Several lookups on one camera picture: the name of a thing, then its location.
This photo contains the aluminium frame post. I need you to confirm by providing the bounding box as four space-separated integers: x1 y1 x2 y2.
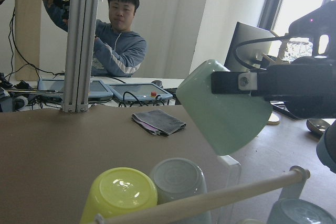
62 0 98 113

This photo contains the black monitor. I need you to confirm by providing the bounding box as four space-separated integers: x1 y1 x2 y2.
224 22 274 72

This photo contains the seated person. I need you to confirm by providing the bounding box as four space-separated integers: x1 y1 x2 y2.
41 0 147 78

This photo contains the grey cup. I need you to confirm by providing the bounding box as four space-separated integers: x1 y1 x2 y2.
149 157 213 224

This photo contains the grey cloth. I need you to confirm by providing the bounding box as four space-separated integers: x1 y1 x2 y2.
132 109 186 135

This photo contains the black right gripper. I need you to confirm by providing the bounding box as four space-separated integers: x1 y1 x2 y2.
211 1 335 119

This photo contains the metal scoop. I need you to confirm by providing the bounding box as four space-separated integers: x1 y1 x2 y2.
306 119 331 136

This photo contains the white wire cup holder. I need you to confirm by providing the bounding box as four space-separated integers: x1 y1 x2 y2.
93 166 311 223

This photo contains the pink cloth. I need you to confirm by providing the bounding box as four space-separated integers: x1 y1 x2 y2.
137 121 161 135

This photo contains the green cup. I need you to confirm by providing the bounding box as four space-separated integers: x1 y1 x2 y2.
176 59 272 156

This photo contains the light blue cup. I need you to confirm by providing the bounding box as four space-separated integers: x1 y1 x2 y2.
266 199 335 223

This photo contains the yellow cup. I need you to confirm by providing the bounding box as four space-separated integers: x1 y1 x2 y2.
80 167 158 223

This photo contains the blue teach pendant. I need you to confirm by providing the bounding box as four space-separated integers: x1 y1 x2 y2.
107 83 173 104
38 79 113 102

